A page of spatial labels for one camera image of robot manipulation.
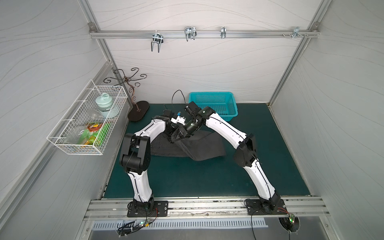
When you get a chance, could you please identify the dark grey long pants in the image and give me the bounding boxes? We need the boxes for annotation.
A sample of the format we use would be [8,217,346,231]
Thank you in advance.
[151,130,226,162]

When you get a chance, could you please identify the teal plastic basket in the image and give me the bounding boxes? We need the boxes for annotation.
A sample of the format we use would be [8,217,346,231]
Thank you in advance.
[189,92,238,122]

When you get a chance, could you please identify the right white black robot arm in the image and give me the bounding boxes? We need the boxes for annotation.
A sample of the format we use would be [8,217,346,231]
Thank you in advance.
[171,106,281,214]

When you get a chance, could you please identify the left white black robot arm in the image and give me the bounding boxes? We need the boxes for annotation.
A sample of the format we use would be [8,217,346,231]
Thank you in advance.
[119,116,183,212]

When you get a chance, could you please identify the ornate metal hook stand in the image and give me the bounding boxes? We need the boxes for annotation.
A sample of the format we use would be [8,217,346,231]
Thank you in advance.
[103,67,150,122]

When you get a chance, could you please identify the pale green lidded jar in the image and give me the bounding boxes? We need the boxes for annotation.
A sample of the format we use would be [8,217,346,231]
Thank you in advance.
[95,93,114,112]

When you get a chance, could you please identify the colourful snack packet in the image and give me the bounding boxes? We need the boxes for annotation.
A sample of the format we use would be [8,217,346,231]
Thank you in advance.
[78,123,111,147]

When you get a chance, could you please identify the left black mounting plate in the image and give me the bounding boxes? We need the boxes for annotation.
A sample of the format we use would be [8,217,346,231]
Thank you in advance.
[127,200,169,218]

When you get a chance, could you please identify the black mounting plate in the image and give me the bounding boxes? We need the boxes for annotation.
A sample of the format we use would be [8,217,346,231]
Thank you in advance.
[244,199,288,216]
[127,200,169,218]

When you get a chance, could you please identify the metal double hook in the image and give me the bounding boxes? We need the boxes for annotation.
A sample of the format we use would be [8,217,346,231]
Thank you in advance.
[151,33,164,53]

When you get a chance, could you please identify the metal loop hook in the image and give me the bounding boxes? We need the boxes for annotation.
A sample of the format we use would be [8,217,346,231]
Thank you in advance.
[184,27,197,42]

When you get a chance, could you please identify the clear plastic bag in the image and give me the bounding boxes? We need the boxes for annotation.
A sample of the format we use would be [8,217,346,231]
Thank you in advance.
[63,109,105,145]

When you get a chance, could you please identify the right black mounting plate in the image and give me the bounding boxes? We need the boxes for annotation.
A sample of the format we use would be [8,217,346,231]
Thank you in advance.
[244,199,288,216]

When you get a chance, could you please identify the small metal clip hook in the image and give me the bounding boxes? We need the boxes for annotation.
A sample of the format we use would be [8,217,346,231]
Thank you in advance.
[221,27,227,39]

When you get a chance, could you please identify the right circuit board in hole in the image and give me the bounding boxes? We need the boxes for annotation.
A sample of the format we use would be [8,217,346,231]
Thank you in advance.
[278,217,300,233]

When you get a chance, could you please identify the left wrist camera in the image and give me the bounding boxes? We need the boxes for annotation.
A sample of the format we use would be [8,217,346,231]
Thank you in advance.
[163,109,174,119]

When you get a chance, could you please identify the white wire wall basket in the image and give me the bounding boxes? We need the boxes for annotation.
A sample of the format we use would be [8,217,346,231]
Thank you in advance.
[47,80,128,156]

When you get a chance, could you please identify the left circuit board with wires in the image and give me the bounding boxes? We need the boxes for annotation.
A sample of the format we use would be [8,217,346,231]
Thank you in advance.
[117,220,152,237]

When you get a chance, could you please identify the white slotted cable duct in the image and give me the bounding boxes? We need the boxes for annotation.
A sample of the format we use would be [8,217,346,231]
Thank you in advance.
[92,218,269,231]

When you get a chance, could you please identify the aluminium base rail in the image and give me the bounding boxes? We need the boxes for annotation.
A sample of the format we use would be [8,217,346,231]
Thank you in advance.
[84,196,331,221]

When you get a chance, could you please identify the metal bracket hook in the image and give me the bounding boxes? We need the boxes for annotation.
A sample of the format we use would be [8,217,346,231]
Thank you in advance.
[282,27,309,39]

